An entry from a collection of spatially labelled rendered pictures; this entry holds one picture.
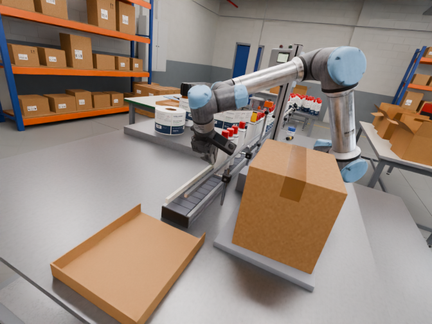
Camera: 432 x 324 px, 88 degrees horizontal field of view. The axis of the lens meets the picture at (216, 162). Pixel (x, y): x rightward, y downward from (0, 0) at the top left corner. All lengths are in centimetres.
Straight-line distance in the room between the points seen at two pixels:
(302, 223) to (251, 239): 16
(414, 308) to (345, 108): 62
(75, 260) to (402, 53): 896
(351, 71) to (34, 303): 162
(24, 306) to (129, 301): 91
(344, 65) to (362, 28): 804
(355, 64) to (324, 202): 48
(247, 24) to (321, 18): 250
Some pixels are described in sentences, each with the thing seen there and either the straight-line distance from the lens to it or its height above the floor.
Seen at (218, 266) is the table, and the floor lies 83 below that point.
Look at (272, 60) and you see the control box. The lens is 148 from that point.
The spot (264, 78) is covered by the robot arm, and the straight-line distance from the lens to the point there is 90.
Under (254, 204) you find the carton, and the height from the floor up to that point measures 101.
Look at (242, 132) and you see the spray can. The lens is 121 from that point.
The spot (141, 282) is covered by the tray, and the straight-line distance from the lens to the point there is 65.
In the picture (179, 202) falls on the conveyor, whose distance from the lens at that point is 82.
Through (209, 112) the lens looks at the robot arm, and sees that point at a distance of 73.
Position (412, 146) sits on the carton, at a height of 91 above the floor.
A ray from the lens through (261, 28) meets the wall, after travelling 932.
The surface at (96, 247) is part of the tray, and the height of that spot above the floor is 83.
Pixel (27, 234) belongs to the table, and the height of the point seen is 83.
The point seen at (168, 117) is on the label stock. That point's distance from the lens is 146.
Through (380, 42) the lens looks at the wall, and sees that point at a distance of 899.
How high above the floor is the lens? 135
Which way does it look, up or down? 24 degrees down
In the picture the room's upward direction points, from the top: 9 degrees clockwise
